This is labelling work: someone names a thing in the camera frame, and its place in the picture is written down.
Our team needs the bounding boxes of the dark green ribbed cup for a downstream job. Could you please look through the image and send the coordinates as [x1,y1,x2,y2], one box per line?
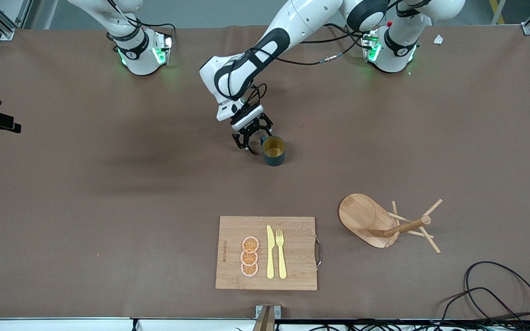
[260,136,286,167]

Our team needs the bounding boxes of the wooden cup rack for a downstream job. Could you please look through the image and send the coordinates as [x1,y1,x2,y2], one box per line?
[339,194,443,254]

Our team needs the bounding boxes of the yellow plastic knife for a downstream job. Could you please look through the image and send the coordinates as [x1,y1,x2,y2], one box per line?
[266,225,275,280]

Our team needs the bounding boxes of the yellow plastic fork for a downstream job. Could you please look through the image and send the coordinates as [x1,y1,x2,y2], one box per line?
[276,229,288,280]

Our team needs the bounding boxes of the brown table cover sheet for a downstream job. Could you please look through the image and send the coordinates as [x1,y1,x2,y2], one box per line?
[0,24,530,320]

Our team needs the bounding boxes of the wooden cutting board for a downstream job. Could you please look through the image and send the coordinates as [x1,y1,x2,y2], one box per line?
[215,216,323,291]

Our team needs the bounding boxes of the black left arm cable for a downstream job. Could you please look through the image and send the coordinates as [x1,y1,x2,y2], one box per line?
[228,28,367,106]

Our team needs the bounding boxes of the black left base cable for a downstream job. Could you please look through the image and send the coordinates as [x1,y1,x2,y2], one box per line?
[323,23,367,49]

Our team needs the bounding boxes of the black base cable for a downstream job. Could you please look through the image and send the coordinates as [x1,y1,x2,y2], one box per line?
[323,23,367,49]
[134,18,177,42]

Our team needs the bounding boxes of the black right base cable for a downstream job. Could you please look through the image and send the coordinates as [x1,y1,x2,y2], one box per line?
[134,18,177,42]

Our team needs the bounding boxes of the metal table edge bracket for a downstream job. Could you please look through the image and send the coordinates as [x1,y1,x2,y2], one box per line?
[252,305,282,331]

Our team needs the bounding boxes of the looped black floor cable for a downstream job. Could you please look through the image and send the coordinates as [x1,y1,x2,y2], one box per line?
[440,261,530,331]

